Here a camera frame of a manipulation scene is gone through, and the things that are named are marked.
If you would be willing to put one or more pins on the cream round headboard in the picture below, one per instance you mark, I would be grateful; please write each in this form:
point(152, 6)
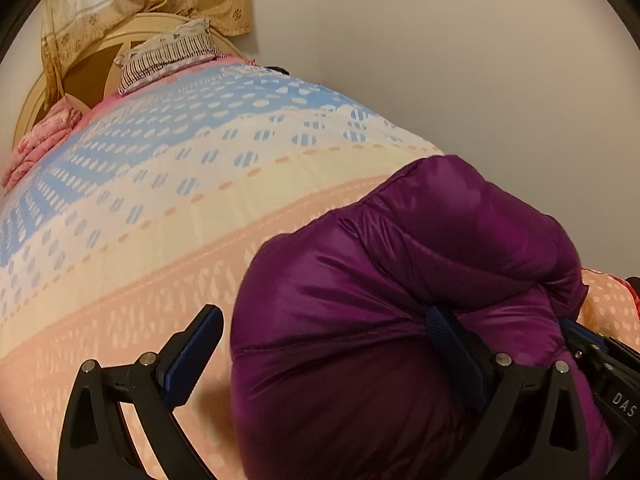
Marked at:
point(75, 60)

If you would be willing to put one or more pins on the striped grey pillow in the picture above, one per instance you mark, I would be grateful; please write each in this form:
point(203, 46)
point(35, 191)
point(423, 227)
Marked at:
point(165, 52)

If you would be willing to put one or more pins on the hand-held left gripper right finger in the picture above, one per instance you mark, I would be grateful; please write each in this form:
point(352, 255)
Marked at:
point(452, 347)

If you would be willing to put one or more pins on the purple down jacket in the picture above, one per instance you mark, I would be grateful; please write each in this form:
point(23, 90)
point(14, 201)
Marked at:
point(400, 270)

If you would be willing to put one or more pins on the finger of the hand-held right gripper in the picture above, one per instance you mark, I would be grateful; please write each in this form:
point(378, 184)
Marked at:
point(592, 337)

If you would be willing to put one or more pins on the folded pink quilt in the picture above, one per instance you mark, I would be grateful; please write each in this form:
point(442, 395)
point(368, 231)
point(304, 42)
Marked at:
point(40, 135)

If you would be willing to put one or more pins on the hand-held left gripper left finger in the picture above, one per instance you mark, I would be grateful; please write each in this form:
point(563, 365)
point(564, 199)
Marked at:
point(195, 345)

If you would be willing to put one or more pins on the polka dot bed blanket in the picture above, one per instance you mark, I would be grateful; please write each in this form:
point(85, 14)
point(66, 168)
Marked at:
point(175, 185)

